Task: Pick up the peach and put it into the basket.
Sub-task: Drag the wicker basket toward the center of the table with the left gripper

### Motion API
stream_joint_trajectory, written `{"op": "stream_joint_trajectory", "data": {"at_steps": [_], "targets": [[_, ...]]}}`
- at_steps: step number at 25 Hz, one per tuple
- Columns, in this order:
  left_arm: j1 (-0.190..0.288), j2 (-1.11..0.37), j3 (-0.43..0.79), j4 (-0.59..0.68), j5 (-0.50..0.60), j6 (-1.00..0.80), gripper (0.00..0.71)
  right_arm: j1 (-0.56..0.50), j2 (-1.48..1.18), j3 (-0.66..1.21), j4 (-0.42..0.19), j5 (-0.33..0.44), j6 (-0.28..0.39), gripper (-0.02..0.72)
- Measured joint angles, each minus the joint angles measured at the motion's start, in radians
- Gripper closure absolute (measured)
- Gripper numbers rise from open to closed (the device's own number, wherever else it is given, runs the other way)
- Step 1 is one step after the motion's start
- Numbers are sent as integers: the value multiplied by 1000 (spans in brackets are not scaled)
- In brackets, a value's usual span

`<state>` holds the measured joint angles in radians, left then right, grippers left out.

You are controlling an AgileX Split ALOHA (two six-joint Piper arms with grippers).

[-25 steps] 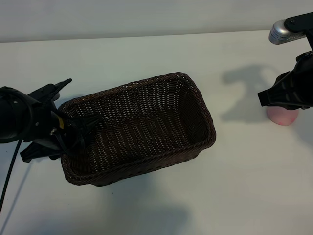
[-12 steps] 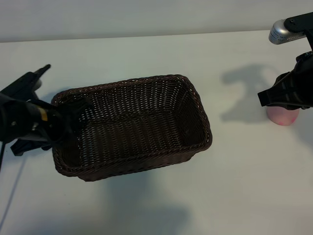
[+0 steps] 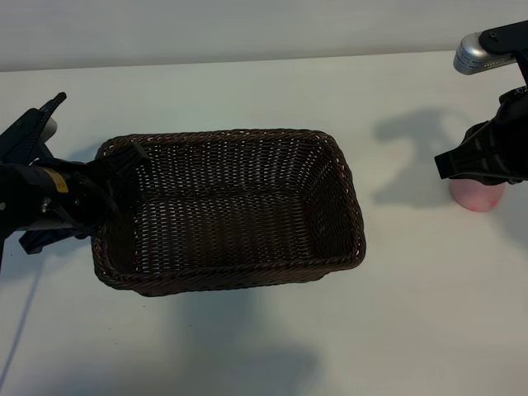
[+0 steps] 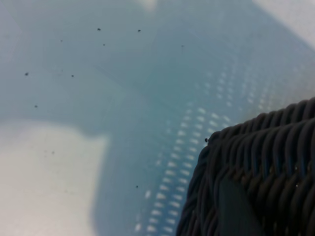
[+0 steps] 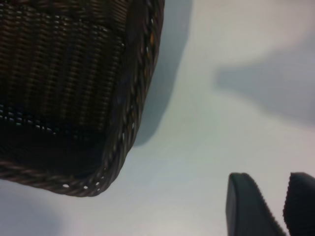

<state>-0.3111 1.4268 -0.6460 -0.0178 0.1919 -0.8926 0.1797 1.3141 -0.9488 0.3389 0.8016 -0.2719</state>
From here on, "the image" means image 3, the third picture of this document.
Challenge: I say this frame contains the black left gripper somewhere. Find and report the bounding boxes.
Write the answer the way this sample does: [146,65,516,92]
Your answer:
[18,141,150,255]

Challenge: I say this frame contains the dark brown wicker basket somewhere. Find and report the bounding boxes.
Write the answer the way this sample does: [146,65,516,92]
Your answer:
[92,127,367,298]

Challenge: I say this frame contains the braided camera cable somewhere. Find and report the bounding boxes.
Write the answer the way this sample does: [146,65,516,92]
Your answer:
[22,92,68,166]

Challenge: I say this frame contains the pink peach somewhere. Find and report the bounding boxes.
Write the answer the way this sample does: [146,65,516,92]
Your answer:
[449,179,507,214]

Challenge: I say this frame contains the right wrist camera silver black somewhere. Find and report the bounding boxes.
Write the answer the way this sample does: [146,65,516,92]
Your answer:
[452,20,528,76]

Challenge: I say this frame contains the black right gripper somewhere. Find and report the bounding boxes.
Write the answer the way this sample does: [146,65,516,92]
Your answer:
[434,85,528,186]

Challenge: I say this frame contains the thin black gripper cables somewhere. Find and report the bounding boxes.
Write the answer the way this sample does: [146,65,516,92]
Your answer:
[51,175,121,234]

